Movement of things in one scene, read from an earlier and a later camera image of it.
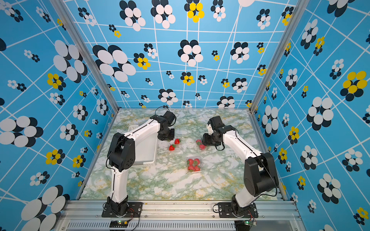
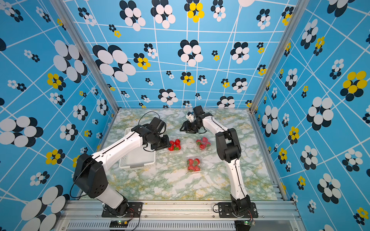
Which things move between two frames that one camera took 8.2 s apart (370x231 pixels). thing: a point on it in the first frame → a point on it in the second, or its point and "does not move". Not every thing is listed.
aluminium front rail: [86, 215] does not move
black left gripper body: [169, 134] → [164, 143]
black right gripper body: [210, 139] → [192, 127]
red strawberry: [194, 169] does not move
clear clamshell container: [176, 145] does not move
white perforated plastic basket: [146, 148] does not move
